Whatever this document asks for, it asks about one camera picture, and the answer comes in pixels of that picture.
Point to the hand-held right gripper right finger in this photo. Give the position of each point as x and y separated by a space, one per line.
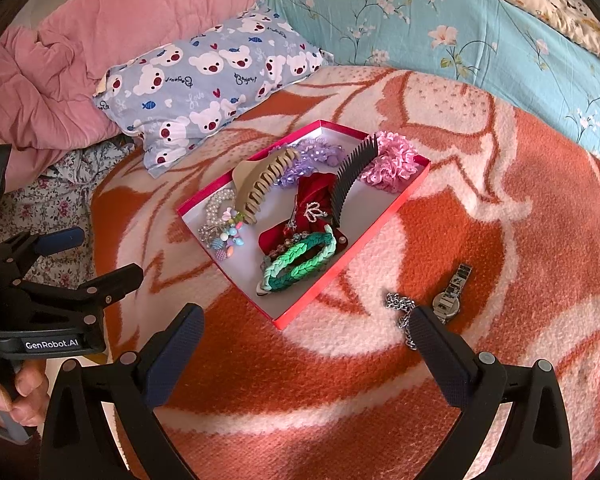
442 355

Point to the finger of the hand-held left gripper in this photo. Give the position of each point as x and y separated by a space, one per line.
60 241
117 280

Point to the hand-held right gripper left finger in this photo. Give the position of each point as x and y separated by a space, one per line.
177 355

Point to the red cardboard box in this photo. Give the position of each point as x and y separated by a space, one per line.
375 210

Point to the beige hair claw clip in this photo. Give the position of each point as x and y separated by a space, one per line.
262 185

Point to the pink flower hair comb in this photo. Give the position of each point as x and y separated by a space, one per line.
387 165

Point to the red velvet hair bow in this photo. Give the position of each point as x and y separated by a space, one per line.
315 195

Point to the purple ruffled scrunchie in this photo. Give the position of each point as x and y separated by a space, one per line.
310 157

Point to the person's left hand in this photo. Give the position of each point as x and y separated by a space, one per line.
30 390

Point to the floral print cloth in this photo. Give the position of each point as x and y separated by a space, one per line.
55 200

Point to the silver wristwatch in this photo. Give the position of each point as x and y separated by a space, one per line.
447 302

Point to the orange and white blanket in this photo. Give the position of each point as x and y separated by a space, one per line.
480 200

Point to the pink quilt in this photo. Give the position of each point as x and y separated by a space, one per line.
80 35

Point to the bear print pillow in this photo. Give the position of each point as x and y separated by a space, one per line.
215 75

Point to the blue floral bed sheet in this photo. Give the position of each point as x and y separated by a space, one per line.
430 15

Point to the cream animal print pillow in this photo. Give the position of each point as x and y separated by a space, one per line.
555 0

